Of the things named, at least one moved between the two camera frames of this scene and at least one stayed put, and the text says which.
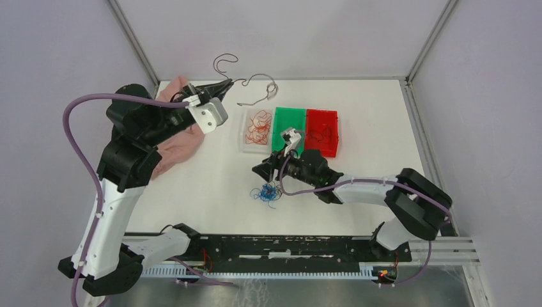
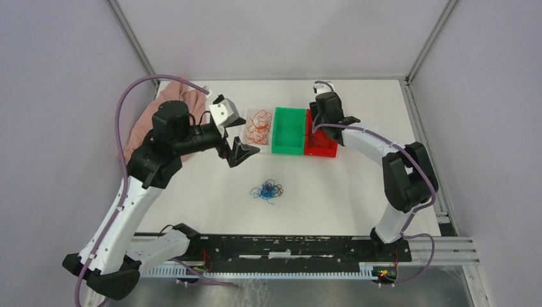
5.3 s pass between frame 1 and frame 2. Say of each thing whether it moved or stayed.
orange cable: stayed
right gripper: moved
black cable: moved
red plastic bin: stayed
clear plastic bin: stayed
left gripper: moved
